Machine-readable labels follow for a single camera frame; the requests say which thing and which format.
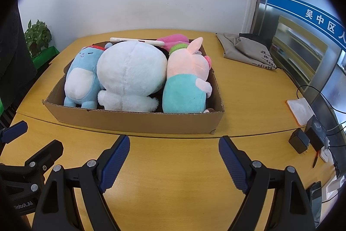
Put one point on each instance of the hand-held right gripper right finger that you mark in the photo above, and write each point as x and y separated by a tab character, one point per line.
233	163

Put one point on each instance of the blue plush toy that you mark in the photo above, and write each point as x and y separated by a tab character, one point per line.
81	66

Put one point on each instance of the pink and teal plush toy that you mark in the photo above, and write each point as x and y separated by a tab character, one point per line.
181	93

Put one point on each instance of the white plush toy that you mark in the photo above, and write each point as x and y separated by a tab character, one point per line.
129	71

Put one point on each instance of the black power adapter box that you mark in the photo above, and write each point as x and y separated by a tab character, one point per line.
316	131

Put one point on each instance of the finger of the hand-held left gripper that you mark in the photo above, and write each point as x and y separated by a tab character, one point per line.
50	151
16	130

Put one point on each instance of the blue banner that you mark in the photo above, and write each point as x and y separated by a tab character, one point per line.
297	7

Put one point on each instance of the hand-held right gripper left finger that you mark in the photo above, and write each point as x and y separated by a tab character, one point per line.
113	163

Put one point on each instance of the red and black pen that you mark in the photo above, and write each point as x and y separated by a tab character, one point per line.
315	160

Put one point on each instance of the white pad with orange edge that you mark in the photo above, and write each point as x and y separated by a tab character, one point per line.
300	112

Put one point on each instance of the white plastic device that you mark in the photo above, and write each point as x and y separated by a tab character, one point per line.
333	187

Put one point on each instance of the dark cloth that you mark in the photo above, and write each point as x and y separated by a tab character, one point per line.
19	57

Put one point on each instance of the magenta plush toy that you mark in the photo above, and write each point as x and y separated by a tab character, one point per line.
173	38

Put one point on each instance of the grey canvas bag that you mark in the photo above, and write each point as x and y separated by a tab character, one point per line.
238	49

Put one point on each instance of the black smartphone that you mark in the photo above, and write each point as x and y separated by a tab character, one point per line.
315	201

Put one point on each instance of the white power strip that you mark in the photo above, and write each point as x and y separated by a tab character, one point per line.
325	155

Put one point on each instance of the green potted plant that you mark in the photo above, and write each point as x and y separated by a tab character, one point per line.
37	36

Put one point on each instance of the black charger cube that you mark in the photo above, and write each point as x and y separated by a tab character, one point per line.
298	140

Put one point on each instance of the brown cardboard box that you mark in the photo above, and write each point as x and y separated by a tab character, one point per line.
135	122

